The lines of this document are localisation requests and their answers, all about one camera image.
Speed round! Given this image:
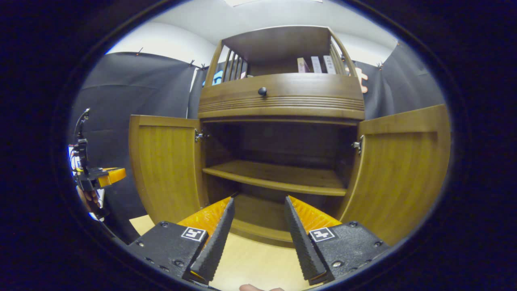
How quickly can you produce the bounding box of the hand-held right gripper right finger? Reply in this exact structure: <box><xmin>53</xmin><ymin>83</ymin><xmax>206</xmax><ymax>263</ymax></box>
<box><xmin>284</xmin><ymin>196</ymin><xmax>390</xmax><ymax>285</ymax></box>

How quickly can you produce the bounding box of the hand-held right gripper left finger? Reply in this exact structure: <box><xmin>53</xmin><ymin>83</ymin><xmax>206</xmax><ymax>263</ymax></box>
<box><xmin>127</xmin><ymin>197</ymin><xmax>235</xmax><ymax>283</ymax></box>

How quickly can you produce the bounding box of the wooden shoe cabinet door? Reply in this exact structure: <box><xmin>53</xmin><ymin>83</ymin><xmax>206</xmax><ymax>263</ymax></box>
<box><xmin>337</xmin><ymin>104</ymin><xmax>452</xmax><ymax>246</ymax></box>
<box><xmin>128</xmin><ymin>115</ymin><xmax>208</xmax><ymax>225</ymax></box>

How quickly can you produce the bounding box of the wooden double-door shoe cabinet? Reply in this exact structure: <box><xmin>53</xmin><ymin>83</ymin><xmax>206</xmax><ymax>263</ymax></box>
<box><xmin>128</xmin><ymin>25</ymin><xmax>452</xmax><ymax>248</ymax></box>

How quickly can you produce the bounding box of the wooden cabinet drawer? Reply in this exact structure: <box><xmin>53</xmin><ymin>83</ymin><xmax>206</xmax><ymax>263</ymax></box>
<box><xmin>198</xmin><ymin>73</ymin><xmax>365</xmax><ymax>120</ymax></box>

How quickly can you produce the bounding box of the wooden inner shelf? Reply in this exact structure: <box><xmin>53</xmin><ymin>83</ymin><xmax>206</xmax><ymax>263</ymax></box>
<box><xmin>202</xmin><ymin>160</ymin><xmax>348</xmax><ymax>196</ymax></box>

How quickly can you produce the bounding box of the black backdrop cloth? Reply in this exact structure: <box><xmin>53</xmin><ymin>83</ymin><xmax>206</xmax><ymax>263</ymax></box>
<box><xmin>69</xmin><ymin>40</ymin><xmax>445</xmax><ymax>243</ymax></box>

